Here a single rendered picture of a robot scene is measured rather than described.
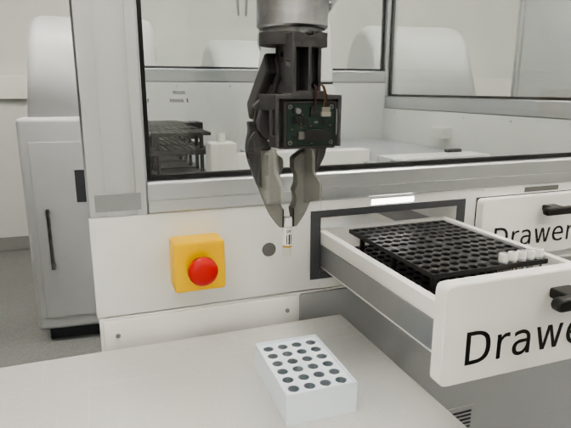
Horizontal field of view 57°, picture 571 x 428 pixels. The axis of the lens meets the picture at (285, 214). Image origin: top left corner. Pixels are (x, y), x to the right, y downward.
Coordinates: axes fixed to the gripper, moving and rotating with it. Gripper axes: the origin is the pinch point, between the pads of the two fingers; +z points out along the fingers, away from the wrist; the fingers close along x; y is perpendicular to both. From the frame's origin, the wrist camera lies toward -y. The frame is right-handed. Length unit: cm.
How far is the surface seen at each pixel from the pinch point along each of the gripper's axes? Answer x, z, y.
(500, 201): 45.4, 4.9, -15.9
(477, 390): 46, 43, -18
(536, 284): 22.1, 5.4, 16.5
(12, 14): -69, -60, -343
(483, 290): 15.3, 5.3, 16.6
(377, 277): 12.4, 9.2, 0.5
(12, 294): -74, 98, -252
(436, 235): 26.8, 7.2, -7.9
